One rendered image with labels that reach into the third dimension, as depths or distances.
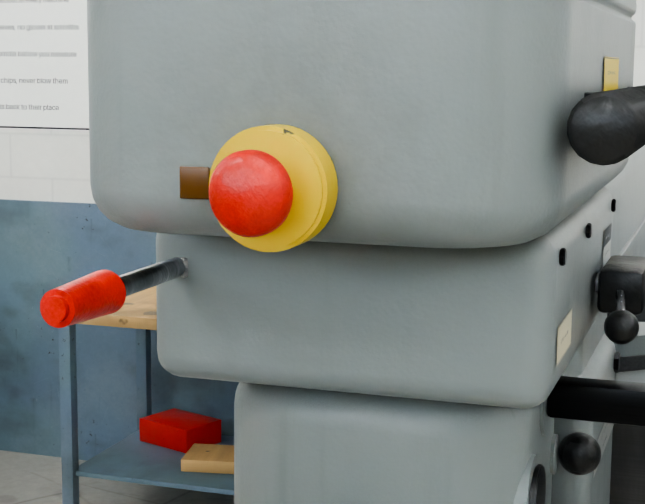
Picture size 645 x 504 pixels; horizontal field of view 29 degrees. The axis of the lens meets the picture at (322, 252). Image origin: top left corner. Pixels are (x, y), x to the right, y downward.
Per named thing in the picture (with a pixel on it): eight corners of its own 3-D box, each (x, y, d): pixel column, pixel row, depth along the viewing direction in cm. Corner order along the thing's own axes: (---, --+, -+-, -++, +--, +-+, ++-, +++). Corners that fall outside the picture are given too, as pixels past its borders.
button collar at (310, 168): (325, 256, 59) (326, 127, 58) (207, 249, 60) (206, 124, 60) (338, 250, 60) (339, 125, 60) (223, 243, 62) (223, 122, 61)
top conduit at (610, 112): (639, 167, 58) (643, 91, 58) (549, 164, 60) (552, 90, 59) (685, 126, 101) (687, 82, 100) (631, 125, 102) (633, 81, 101)
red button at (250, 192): (283, 242, 56) (283, 152, 55) (200, 237, 57) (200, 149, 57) (307, 233, 59) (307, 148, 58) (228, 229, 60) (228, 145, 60)
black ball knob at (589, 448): (597, 483, 86) (599, 441, 86) (554, 478, 87) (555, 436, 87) (602, 470, 89) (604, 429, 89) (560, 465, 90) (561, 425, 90)
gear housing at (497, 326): (553, 418, 68) (560, 235, 66) (146, 379, 76) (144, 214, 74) (615, 308, 99) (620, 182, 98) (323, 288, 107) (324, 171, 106)
